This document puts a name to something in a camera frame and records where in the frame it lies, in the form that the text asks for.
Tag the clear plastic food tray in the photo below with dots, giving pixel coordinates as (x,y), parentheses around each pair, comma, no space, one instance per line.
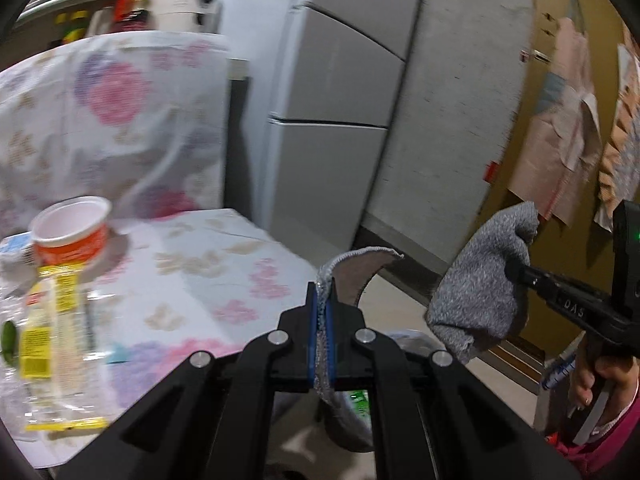
(13,392)

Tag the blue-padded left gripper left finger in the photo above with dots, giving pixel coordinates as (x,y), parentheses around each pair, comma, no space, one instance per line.
(209,418)

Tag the small blue paper scrap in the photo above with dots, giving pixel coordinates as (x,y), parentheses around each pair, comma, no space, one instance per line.
(118,354)

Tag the white grey-edged dish cloth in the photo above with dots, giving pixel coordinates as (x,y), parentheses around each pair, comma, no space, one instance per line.
(342,280)

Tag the orange white instant noodle cup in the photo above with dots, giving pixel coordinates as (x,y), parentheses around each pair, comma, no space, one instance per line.
(71,231)

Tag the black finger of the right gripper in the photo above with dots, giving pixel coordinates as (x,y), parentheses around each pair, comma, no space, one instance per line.
(525,276)

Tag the green cucumber piece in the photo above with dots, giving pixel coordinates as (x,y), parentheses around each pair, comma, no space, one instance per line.
(9,343)

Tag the small blue white milk carton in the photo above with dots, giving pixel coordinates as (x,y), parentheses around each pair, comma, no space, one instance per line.
(17,250)

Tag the white rice cooker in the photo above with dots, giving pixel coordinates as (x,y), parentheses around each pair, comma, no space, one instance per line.
(186,15)

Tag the yellow labelled plastic food bag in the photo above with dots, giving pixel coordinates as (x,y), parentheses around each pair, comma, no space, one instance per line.
(57,357)

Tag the grey knit sock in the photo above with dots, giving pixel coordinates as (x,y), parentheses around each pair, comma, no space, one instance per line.
(475,305)

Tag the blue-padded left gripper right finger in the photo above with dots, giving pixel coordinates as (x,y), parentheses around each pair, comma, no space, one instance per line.
(430,420)

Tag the grey refrigerator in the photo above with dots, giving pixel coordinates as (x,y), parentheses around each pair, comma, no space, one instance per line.
(324,82)

